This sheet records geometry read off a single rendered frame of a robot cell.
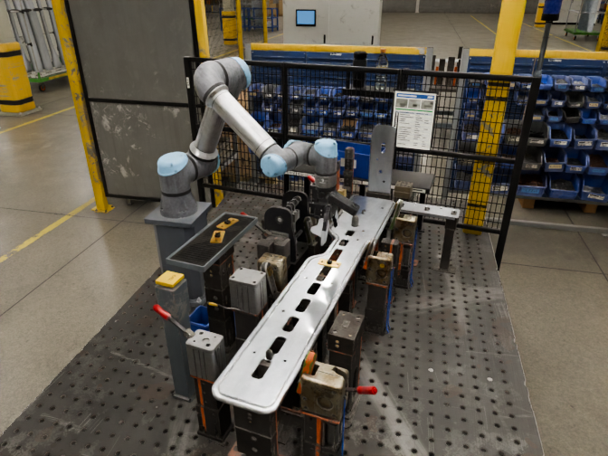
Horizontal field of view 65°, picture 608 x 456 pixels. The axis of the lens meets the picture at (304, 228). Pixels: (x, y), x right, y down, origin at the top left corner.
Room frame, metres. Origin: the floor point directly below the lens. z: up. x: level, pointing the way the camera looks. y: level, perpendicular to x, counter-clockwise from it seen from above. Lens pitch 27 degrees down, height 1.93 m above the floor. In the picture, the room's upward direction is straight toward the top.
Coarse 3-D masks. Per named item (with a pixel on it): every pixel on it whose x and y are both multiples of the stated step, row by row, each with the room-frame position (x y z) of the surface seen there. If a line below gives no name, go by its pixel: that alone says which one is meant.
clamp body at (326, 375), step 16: (320, 368) 0.90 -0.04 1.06; (336, 368) 0.91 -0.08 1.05; (304, 384) 0.87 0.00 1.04; (320, 384) 0.85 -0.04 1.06; (336, 384) 0.85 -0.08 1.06; (304, 400) 0.87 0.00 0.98; (320, 400) 0.86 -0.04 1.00; (336, 400) 0.84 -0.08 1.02; (304, 416) 0.87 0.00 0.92; (320, 416) 0.85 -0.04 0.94; (336, 416) 0.84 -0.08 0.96; (304, 432) 0.87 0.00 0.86; (320, 432) 0.86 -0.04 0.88; (336, 432) 0.86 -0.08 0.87; (304, 448) 0.87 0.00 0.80; (320, 448) 0.86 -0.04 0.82; (336, 448) 0.85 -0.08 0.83
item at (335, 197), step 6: (336, 192) 1.51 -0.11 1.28; (330, 198) 1.48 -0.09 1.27; (336, 198) 1.48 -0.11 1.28; (342, 198) 1.49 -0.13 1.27; (336, 204) 1.48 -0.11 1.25; (342, 204) 1.47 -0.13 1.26; (348, 204) 1.47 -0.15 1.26; (354, 204) 1.48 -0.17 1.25; (348, 210) 1.46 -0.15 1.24; (354, 210) 1.46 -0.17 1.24
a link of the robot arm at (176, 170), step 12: (168, 156) 1.78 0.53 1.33; (180, 156) 1.77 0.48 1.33; (168, 168) 1.70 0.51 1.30; (180, 168) 1.72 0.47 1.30; (192, 168) 1.77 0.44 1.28; (168, 180) 1.70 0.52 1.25; (180, 180) 1.71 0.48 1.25; (192, 180) 1.77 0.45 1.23; (168, 192) 1.70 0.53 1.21; (180, 192) 1.71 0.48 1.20
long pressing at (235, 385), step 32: (384, 224) 1.83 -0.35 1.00; (320, 256) 1.56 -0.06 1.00; (352, 256) 1.56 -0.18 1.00; (288, 288) 1.34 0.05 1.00; (320, 288) 1.35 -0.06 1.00; (288, 320) 1.17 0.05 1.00; (320, 320) 1.17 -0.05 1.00; (256, 352) 1.03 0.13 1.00; (288, 352) 1.03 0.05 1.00; (224, 384) 0.91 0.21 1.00; (256, 384) 0.91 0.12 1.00; (288, 384) 0.91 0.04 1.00
